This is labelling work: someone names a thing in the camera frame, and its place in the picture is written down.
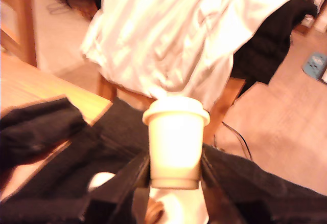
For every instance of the white coffee capsule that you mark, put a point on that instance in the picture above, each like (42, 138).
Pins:
(176, 144)

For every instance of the dark red printed mug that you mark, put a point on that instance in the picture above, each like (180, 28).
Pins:
(184, 208)

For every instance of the dark grey knitted cloth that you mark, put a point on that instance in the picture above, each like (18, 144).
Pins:
(255, 183)

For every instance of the black garment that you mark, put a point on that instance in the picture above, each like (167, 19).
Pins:
(268, 42)

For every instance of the pale blue box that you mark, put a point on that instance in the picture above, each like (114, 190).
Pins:
(315, 65)

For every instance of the white cloth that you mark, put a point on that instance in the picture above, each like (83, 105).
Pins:
(166, 29)

